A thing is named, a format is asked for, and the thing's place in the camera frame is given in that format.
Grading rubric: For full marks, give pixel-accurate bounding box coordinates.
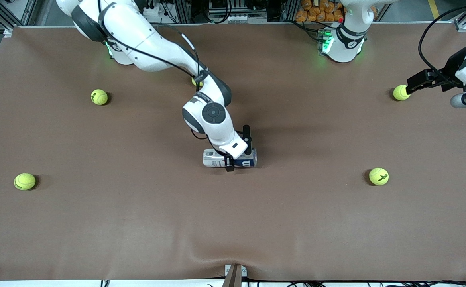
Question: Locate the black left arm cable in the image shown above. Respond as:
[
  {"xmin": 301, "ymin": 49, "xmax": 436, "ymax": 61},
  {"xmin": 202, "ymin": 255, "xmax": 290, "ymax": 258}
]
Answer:
[{"xmin": 418, "ymin": 2, "xmax": 466, "ymax": 86}]

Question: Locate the wooden beam with metal bracket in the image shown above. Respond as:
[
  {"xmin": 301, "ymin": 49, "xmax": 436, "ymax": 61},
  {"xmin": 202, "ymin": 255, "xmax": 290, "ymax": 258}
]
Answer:
[{"xmin": 224, "ymin": 264, "xmax": 248, "ymax": 287}]

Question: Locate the black plugs and power strip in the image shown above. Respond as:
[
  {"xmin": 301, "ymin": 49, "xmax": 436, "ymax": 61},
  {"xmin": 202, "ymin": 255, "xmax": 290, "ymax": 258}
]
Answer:
[{"xmin": 137, "ymin": 0, "xmax": 169, "ymax": 18}]

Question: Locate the green-lit left base box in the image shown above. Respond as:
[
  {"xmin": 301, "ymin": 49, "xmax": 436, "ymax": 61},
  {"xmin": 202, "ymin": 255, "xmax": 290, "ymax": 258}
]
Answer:
[{"xmin": 317, "ymin": 29, "xmax": 334, "ymax": 55}]

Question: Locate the white power strip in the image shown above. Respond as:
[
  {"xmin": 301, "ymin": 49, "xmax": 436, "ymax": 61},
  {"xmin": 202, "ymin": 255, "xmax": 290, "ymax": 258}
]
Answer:
[{"xmin": 210, "ymin": 14, "xmax": 263, "ymax": 24}]

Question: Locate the pile of orange balls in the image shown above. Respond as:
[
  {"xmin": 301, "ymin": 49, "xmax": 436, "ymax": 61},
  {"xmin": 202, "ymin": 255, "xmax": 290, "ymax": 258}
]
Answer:
[{"xmin": 295, "ymin": 0, "xmax": 345, "ymax": 23}]

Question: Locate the white and blue tennis can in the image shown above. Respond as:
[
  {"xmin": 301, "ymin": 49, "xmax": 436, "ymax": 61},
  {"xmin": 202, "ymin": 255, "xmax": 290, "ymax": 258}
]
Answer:
[{"xmin": 203, "ymin": 148, "xmax": 258, "ymax": 168}]

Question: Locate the brown table cover mat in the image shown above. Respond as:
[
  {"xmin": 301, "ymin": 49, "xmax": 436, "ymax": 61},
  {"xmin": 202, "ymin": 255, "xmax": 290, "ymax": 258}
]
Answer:
[{"xmin": 0, "ymin": 22, "xmax": 466, "ymax": 281}]

